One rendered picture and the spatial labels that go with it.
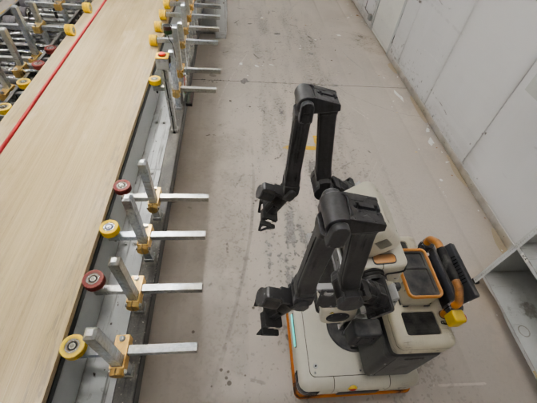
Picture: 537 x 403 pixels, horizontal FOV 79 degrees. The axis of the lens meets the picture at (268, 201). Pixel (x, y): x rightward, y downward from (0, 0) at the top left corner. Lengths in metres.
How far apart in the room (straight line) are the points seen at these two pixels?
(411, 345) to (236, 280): 1.27
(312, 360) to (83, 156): 1.62
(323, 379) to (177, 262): 1.25
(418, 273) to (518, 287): 1.45
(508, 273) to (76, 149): 2.94
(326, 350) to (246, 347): 0.52
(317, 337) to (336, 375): 0.20
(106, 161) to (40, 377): 1.02
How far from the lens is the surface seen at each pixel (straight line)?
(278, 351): 2.22
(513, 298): 2.87
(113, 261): 1.23
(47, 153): 2.07
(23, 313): 1.52
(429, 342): 1.58
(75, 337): 1.40
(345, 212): 0.67
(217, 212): 2.71
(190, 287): 1.46
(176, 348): 1.35
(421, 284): 1.56
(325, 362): 1.96
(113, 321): 1.69
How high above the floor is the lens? 2.12
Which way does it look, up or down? 49 degrees down
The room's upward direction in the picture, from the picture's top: 7 degrees clockwise
